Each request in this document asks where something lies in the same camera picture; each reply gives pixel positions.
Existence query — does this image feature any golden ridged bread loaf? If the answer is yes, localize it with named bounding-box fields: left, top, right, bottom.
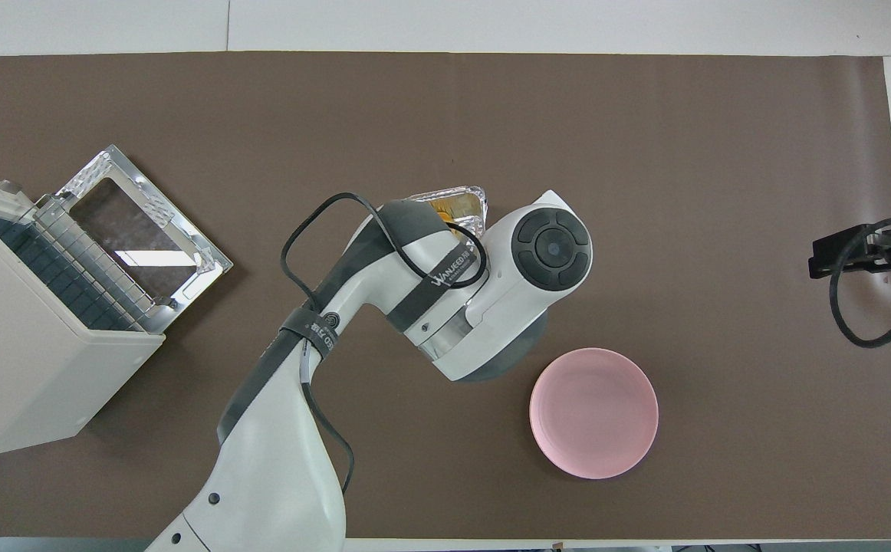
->
left=429, top=198, right=478, bottom=231

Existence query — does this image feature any aluminium foil tray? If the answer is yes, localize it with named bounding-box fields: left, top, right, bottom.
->
left=406, top=186, right=489, bottom=240

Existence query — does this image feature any cream toaster oven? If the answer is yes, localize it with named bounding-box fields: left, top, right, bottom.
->
left=0, top=163, right=166, bottom=458

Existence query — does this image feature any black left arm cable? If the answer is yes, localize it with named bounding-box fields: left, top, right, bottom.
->
left=281, top=192, right=488, bottom=495

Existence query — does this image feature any glass oven door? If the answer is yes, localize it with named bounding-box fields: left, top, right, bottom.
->
left=54, top=144, right=233, bottom=332

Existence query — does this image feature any metal oven wire rack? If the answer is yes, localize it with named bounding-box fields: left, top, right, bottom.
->
left=28, top=195, right=178, bottom=332

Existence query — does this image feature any pink round plate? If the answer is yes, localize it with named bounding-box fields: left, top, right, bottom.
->
left=529, top=347, right=659, bottom=480

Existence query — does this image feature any brown table mat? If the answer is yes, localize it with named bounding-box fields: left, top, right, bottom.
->
left=0, top=51, right=891, bottom=540

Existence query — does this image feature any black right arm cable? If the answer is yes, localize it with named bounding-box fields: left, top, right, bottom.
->
left=829, top=217, right=891, bottom=350

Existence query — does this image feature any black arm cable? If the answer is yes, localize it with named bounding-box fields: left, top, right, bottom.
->
left=829, top=217, right=891, bottom=350
left=281, top=192, right=488, bottom=495

